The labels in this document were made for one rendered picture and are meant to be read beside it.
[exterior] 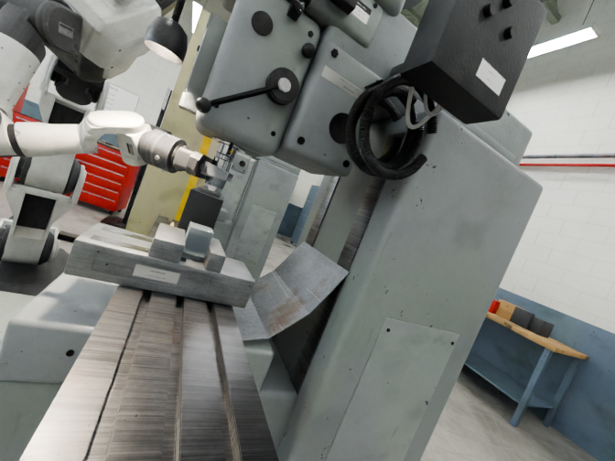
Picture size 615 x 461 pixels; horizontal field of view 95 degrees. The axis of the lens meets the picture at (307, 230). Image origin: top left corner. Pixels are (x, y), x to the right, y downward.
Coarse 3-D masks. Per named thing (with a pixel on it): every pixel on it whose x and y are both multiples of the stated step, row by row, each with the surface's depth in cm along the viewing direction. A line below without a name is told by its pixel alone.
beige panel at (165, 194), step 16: (208, 16) 206; (192, 48) 207; (192, 64) 209; (176, 96) 209; (176, 112) 211; (176, 128) 214; (192, 128) 218; (192, 144) 220; (208, 144) 224; (144, 176) 213; (160, 176) 217; (176, 176) 221; (192, 176) 225; (144, 192) 215; (160, 192) 219; (176, 192) 223; (144, 208) 217; (160, 208) 222; (176, 208) 226; (128, 224) 216; (144, 224) 220
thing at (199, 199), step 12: (192, 192) 101; (204, 192) 104; (216, 192) 115; (192, 204) 102; (204, 204) 103; (216, 204) 104; (192, 216) 102; (204, 216) 103; (216, 216) 105; (180, 228) 102
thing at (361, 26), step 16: (224, 0) 69; (288, 0) 60; (320, 0) 59; (368, 0) 63; (320, 16) 61; (336, 16) 61; (352, 16) 63; (368, 16) 64; (352, 32) 64; (368, 32) 65
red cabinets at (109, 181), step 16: (16, 112) 388; (0, 160) 392; (80, 160) 418; (96, 160) 424; (112, 160) 430; (96, 176) 427; (112, 176) 433; (128, 176) 447; (96, 192) 432; (112, 192) 437; (128, 192) 475; (112, 208) 441
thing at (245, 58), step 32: (256, 0) 57; (256, 32) 58; (288, 32) 60; (224, 64) 57; (256, 64) 59; (288, 64) 62; (224, 96) 58; (256, 96) 60; (224, 128) 60; (256, 128) 62
